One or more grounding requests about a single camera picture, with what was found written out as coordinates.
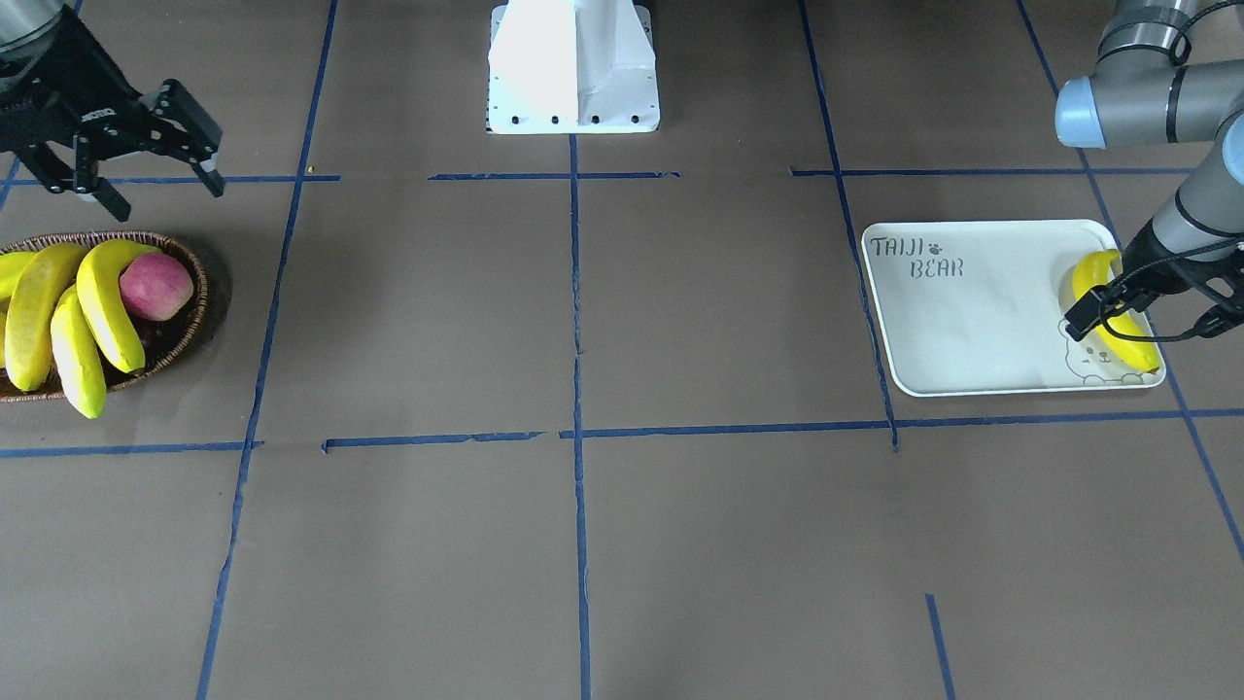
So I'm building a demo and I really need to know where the yellow lemon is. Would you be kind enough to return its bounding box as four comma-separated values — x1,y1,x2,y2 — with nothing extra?
0,251,36,302

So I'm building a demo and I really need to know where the pink apple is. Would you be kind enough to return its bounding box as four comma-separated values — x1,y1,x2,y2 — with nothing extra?
119,252,194,322

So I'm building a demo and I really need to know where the yellow banana in basket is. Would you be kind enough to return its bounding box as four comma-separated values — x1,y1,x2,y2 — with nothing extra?
76,237,156,375

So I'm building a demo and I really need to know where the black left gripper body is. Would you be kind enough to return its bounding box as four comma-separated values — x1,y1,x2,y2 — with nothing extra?
1117,219,1227,313

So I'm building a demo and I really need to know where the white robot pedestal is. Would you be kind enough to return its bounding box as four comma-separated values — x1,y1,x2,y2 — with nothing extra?
486,1,662,134

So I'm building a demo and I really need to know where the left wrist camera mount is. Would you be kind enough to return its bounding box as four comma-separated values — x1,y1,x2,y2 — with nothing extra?
1191,282,1243,338

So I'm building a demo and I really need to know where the white bear tray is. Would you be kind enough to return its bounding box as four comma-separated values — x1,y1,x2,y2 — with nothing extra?
861,219,1167,398

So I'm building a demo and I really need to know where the yellow banana basket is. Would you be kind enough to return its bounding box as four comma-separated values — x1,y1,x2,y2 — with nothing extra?
4,242,87,393
51,285,108,420

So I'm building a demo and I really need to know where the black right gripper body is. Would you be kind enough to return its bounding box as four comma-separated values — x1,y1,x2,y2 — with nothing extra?
1,5,147,160

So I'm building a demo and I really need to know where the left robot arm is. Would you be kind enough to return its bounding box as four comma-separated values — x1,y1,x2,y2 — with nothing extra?
1054,1,1243,341

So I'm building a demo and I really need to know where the yellow banana carried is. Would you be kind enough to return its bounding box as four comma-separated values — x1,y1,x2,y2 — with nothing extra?
1064,249,1159,375

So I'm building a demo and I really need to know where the wicker fruit basket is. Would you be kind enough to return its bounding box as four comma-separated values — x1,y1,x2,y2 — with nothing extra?
2,231,209,402

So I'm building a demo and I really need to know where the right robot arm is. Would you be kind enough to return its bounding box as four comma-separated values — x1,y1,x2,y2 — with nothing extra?
1,1,225,223

